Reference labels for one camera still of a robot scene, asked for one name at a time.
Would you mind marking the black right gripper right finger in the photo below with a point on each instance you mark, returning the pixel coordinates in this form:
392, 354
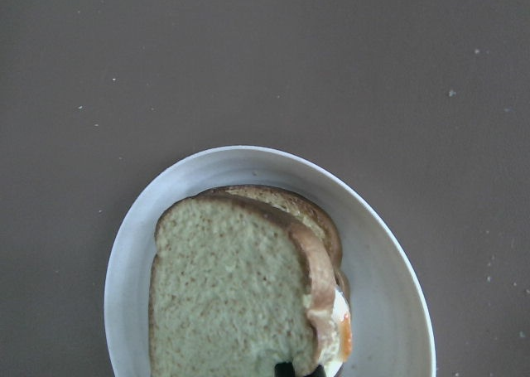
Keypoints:
319, 371

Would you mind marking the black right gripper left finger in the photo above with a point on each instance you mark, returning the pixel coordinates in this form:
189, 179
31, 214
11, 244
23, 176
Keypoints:
284, 369

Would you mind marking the fried egg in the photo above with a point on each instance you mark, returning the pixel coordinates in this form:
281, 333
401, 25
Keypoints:
341, 331

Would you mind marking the white round plate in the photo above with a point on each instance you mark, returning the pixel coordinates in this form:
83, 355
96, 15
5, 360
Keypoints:
392, 332

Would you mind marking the bread slice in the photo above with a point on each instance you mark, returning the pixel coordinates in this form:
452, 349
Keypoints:
306, 211
238, 287

